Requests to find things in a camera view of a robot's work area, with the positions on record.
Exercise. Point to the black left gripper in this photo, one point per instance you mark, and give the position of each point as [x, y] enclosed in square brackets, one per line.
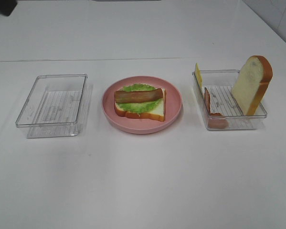
[7, 7]

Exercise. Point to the brown bacon strip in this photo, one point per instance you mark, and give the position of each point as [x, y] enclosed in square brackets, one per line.
[138, 96]

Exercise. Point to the green lettuce leaf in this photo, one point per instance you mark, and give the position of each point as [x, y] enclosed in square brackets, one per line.
[144, 107]

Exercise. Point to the bread slice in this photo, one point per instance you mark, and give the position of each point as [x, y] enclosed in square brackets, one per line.
[155, 115]
[252, 82]

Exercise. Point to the yellow cheese slice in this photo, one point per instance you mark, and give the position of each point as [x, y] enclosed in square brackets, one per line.
[198, 75]

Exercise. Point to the red bacon strip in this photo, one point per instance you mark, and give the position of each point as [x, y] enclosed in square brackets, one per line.
[215, 120]

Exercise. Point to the clear left plastic tray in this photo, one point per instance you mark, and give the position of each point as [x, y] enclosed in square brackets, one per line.
[57, 106]

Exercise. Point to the clear plastic tray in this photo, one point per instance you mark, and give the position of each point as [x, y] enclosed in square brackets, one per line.
[219, 84]
[57, 106]

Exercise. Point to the pink round plate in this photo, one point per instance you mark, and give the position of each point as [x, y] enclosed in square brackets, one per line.
[173, 106]

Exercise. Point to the clear right plastic tray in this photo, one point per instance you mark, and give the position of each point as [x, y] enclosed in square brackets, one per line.
[219, 84]

